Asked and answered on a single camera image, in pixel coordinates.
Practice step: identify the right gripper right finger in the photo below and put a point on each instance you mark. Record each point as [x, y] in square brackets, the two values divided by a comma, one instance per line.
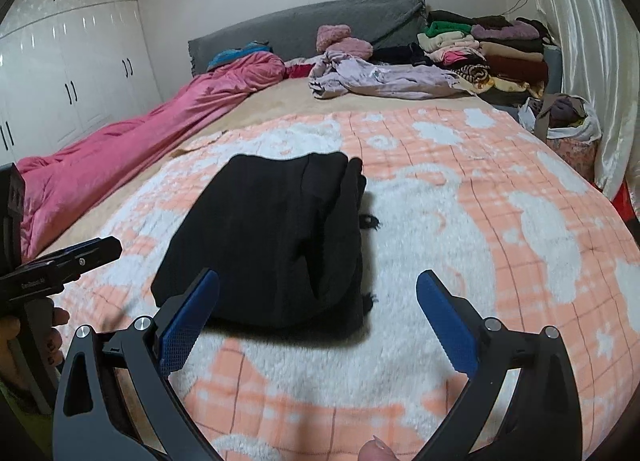
[543, 420]

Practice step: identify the pink quilt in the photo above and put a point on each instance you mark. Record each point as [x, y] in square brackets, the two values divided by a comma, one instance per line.
[62, 187]

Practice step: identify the white satin curtain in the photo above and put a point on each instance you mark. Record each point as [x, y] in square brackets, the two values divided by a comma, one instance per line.
[600, 46]

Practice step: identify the right hand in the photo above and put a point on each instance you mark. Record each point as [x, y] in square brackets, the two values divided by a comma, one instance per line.
[376, 450]

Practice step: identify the peach white patterned blanket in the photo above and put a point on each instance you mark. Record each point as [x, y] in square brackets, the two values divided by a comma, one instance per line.
[467, 193]

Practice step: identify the grey headboard cover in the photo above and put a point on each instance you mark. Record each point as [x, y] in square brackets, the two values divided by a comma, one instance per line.
[293, 33]

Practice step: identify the pink fluffy pillow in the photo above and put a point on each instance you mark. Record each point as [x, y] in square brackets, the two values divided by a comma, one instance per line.
[339, 38]

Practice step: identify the pile of folded clothes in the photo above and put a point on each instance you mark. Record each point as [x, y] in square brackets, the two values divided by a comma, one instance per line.
[503, 61]

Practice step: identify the lilac crumpled garment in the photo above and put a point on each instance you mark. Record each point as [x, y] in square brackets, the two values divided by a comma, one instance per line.
[337, 74]

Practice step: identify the bag of clothes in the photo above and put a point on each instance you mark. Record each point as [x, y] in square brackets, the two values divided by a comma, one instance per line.
[568, 126]

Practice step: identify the beige bed sheet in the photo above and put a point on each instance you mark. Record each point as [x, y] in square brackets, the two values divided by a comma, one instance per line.
[275, 106]

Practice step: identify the black orange knit sweater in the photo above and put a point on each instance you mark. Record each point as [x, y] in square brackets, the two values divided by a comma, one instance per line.
[284, 238]

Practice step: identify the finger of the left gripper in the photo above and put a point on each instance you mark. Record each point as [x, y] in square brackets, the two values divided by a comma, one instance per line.
[63, 266]

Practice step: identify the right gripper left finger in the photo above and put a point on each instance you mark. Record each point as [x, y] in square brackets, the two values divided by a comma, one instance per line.
[91, 421]

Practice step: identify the red garment by headboard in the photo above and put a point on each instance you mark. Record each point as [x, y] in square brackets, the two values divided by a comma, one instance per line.
[301, 70]

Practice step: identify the white glossy wardrobe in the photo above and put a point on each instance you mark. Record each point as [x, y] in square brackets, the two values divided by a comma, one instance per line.
[69, 67]

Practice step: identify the blue cloth on quilt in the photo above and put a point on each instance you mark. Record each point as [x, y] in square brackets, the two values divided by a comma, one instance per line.
[227, 56]

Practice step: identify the left hand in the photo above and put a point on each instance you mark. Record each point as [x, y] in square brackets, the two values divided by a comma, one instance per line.
[48, 345]

